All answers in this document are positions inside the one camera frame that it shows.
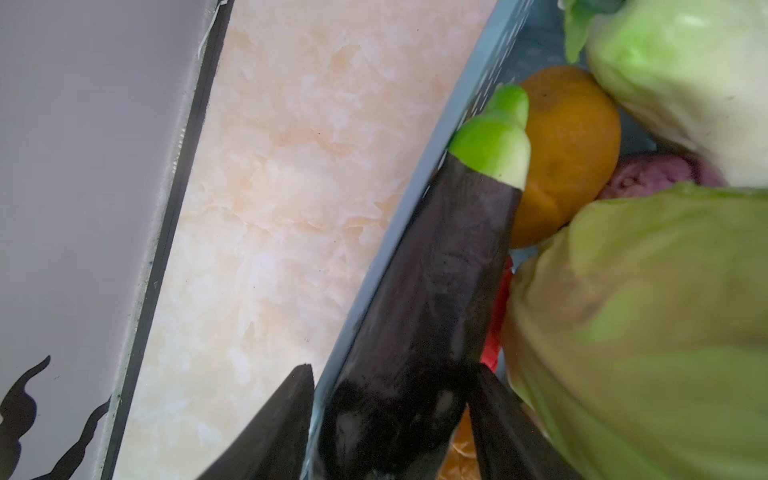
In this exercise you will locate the blue plastic vegetable basket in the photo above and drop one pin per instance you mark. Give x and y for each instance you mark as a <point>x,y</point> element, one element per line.
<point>518,37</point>

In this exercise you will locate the green cabbage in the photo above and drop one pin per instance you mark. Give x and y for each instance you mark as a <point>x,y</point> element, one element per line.
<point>638,335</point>

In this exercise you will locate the purple sweet potato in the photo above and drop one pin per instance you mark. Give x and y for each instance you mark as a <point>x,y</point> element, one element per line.
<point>644,174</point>

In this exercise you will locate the white daikon radish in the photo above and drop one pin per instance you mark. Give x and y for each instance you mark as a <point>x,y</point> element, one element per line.
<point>692,73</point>

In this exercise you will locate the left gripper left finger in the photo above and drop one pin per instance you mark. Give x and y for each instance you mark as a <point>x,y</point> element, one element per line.
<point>273,444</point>

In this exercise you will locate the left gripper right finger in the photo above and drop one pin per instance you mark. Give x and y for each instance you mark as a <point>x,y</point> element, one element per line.
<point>508,444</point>

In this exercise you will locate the dark purple eggplant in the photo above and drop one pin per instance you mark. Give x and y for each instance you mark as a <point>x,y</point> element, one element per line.
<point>403,387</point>

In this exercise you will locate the orange fruit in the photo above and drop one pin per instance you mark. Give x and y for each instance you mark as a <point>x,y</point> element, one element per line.
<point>461,462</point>

